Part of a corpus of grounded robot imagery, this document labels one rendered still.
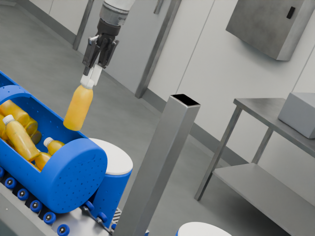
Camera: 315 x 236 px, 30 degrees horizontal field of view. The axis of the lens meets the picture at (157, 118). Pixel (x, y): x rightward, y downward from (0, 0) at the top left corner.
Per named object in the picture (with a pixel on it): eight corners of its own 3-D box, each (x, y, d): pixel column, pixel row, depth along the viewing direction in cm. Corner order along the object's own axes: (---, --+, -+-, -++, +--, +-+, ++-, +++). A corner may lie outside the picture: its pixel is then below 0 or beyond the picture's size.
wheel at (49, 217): (56, 216, 205) (59, 217, 207) (48, 208, 207) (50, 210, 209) (48, 225, 204) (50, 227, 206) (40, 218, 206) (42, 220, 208)
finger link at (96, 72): (95, 63, 203) (96, 63, 203) (89, 81, 206) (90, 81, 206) (101, 68, 201) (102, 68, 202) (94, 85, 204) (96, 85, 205)
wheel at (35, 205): (27, 210, 209) (30, 212, 211) (39, 211, 208) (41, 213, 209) (31, 198, 211) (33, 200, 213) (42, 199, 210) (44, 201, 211)
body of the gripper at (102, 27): (110, 25, 189) (101, 51, 193) (127, 26, 196) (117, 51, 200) (94, 15, 193) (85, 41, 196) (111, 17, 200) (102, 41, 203)
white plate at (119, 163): (86, 131, 263) (86, 133, 263) (59, 150, 237) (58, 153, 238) (141, 158, 259) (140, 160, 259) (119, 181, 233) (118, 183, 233)
